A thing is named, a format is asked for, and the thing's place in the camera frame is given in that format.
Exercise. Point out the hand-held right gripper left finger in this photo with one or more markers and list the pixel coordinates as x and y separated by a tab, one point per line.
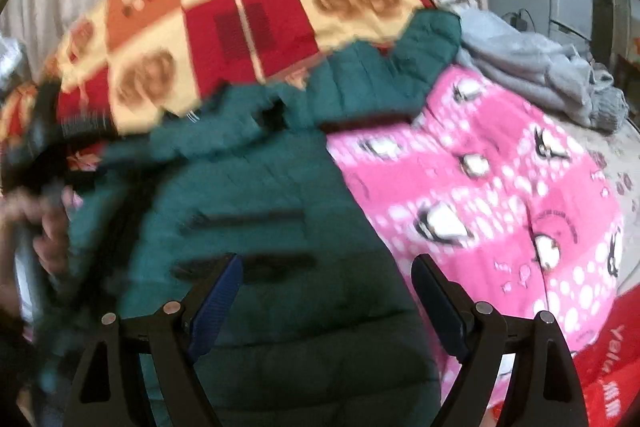
215	307

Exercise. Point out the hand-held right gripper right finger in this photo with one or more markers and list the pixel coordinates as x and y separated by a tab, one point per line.
440	302

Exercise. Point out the green puffer jacket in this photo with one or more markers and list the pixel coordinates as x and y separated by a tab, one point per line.
260	187

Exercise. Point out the grey sweat clothes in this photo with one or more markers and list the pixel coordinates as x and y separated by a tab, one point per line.
525	67

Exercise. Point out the person's left hand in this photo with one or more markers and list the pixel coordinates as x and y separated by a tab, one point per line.
50	232

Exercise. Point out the pink penguin-print blanket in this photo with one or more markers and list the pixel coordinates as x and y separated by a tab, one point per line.
475	207

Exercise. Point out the red plastic bag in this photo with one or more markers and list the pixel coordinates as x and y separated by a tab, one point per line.
600	372

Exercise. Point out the red orange rose-print quilt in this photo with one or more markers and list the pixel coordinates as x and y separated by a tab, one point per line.
250	32

